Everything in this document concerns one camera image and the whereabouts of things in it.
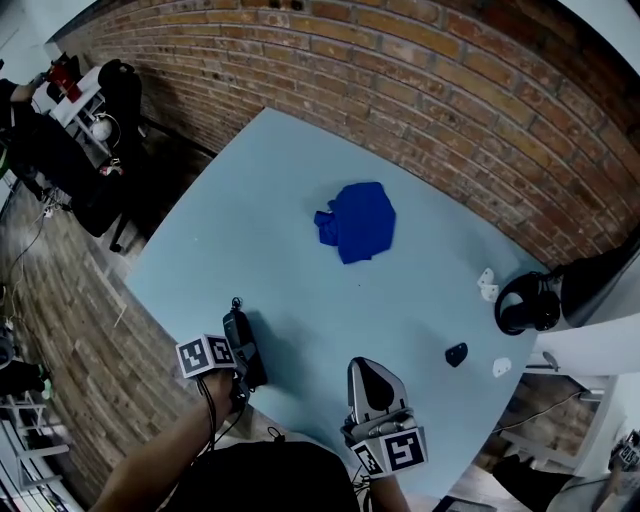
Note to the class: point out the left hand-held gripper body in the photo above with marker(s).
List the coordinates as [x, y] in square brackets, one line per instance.
[205, 355]

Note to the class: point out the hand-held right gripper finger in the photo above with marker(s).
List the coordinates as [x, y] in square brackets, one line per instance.
[357, 395]
[397, 392]

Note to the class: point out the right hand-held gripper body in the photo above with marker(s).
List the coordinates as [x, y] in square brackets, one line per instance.
[400, 450]

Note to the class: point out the person's left forearm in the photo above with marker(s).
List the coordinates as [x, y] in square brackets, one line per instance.
[165, 445]

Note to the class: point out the person's right forearm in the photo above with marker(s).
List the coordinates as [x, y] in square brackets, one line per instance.
[392, 495]

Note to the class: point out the small black plastic piece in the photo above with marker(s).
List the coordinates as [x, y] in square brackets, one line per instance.
[456, 355]

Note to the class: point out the small white plastic piece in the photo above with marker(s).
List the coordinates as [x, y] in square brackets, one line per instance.
[501, 367]

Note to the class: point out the person's black shirt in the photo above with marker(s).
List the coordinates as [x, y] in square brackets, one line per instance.
[270, 480]

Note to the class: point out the black headset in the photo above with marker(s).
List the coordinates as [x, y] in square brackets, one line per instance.
[525, 305]

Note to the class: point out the blue cloth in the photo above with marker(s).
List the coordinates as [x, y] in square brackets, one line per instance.
[362, 225]

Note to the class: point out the white desk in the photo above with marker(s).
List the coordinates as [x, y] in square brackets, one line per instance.
[585, 350]

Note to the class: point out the white metal rack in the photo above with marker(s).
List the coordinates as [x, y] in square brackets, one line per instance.
[30, 445]

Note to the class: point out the black desk lamp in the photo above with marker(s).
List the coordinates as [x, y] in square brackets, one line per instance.
[595, 290]

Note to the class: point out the white shelf table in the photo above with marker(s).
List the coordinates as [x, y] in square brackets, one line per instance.
[82, 107]

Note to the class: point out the red box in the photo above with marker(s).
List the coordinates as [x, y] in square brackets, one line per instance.
[65, 80]

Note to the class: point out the small white bracket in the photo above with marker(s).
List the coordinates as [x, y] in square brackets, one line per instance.
[490, 292]
[486, 277]

